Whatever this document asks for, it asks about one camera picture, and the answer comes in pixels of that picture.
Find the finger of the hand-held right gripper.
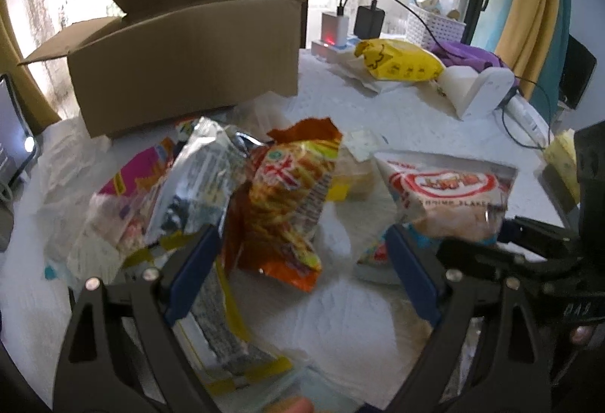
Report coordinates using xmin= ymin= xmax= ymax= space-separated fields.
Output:
xmin=436 ymin=239 xmax=575 ymax=295
xmin=494 ymin=215 xmax=580 ymax=262

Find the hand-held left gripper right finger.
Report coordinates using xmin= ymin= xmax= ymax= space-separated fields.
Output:
xmin=385 ymin=224 xmax=554 ymax=413

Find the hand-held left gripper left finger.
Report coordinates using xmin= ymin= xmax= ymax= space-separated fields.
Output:
xmin=52 ymin=224 xmax=223 ymax=413

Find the white red-label snack packet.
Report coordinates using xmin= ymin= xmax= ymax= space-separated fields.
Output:
xmin=373 ymin=151 xmax=518 ymax=246

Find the orange snack packet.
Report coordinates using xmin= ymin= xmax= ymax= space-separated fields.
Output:
xmin=220 ymin=117 xmax=343 ymax=293

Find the brown cardboard box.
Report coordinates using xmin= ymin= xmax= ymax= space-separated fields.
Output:
xmin=18 ymin=0 xmax=380 ymax=140

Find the person's right hand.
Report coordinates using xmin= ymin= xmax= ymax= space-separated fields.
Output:
xmin=567 ymin=324 xmax=597 ymax=350

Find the pale yellow cloth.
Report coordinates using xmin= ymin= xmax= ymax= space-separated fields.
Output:
xmin=543 ymin=129 xmax=581 ymax=206

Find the yellow and silver snack packet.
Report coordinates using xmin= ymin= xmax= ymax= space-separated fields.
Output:
xmin=175 ymin=262 xmax=294 ymax=399

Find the silver foil snack packet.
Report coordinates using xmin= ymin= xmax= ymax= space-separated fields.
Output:
xmin=144 ymin=116 xmax=265 ymax=248

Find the white tube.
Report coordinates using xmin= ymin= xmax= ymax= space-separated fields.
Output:
xmin=503 ymin=94 xmax=554 ymax=144

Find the pink snack packet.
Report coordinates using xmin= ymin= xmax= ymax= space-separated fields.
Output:
xmin=97 ymin=136 xmax=180 ymax=215

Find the small yellow snack packet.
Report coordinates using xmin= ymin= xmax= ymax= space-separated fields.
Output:
xmin=326 ymin=148 xmax=383 ymax=203

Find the black flat device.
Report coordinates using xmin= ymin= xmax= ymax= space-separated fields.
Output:
xmin=558 ymin=35 xmax=599 ymax=111

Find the small clear sachet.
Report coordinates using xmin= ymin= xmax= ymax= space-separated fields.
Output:
xmin=343 ymin=127 xmax=386 ymax=158

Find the white plastic stand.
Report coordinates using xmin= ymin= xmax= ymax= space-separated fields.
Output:
xmin=444 ymin=65 xmax=516 ymax=120

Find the teal curtain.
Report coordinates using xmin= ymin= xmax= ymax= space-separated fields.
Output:
xmin=529 ymin=0 xmax=575 ymax=111

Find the purple cloth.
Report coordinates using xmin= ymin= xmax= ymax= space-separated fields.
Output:
xmin=428 ymin=39 xmax=521 ymax=87

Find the white tissue pack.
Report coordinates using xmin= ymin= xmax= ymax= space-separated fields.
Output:
xmin=326 ymin=56 xmax=393 ymax=95

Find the yellow plastic packet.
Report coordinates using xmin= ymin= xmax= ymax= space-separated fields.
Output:
xmin=354 ymin=39 xmax=446 ymax=84

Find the white perforated basket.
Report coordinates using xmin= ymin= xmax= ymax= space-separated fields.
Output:
xmin=407 ymin=0 xmax=466 ymax=52

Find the tablet computer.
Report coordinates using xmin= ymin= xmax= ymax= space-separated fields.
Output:
xmin=0 ymin=73 xmax=39 ymax=187

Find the white power strip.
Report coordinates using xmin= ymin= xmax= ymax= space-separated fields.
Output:
xmin=311 ymin=35 xmax=365 ymax=64

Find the black charger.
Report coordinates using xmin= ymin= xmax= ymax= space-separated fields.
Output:
xmin=354 ymin=5 xmax=386 ymax=38

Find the white charger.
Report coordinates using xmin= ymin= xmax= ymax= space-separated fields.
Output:
xmin=321 ymin=11 xmax=349 ymax=47

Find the thin black cable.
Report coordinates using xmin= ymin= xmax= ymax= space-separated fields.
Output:
xmin=501 ymin=75 xmax=554 ymax=154

